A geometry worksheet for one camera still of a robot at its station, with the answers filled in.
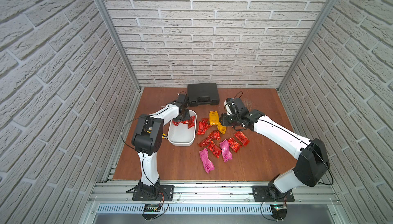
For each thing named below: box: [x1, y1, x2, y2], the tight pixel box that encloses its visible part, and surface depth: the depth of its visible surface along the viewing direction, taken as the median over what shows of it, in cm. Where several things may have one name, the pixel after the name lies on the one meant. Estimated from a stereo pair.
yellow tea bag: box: [216, 121, 227, 135], surface depth 96 cm
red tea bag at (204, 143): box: [197, 138, 213, 148], surface depth 91 cm
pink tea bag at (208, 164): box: [199, 147, 215, 174], surface depth 82 cm
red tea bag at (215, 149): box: [207, 141, 223, 159], surface depth 87 cm
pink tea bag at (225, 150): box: [219, 139, 233, 163], surface depth 86 cm
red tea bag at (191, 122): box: [171, 115, 196, 129], surface depth 99 cm
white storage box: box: [167, 109, 198, 147], surface depth 95 cm
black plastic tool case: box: [187, 82, 220, 107], surface depth 109 cm
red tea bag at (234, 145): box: [227, 137, 243, 153], surface depth 89 cm
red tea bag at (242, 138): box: [234, 130, 251, 147], surface depth 93 cm
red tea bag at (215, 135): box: [207, 130, 222, 141], surface depth 91 cm
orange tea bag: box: [209, 110, 220, 126], surface depth 101 cm
